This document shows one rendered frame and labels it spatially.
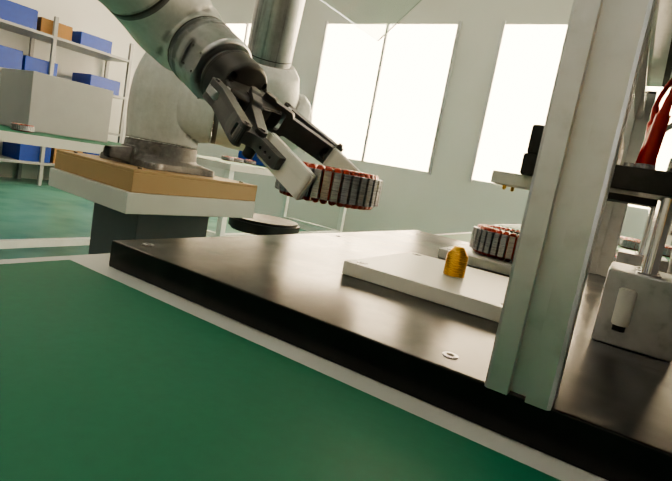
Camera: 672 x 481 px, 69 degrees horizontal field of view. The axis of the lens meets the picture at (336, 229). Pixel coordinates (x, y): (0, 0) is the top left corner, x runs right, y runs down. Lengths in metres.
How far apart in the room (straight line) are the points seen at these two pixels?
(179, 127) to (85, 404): 0.91
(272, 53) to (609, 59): 0.90
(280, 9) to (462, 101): 4.57
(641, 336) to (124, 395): 0.33
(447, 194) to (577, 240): 5.22
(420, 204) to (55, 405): 5.39
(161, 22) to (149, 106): 0.47
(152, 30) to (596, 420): 0.58
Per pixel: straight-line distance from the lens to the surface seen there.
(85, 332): 0.29
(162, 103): 1.09
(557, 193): 0.24
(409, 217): 5.60
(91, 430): 0.21
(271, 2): 1.08
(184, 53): 0.63
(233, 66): 0.59
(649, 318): 0.41
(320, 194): 0.46
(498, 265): 0.62
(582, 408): 0.27
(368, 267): 0.41
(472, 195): 5.37
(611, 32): 0.25
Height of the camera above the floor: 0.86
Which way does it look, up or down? 7 degrees down
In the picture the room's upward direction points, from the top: 10 degrees clockwise
